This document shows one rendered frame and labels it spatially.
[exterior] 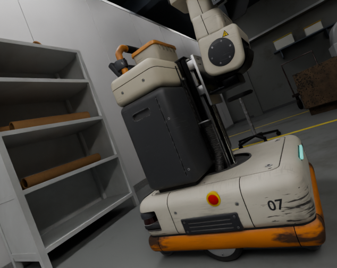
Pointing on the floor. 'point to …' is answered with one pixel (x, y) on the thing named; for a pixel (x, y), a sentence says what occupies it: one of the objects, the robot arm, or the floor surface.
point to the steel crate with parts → (323, 85)
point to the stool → (249, 119)
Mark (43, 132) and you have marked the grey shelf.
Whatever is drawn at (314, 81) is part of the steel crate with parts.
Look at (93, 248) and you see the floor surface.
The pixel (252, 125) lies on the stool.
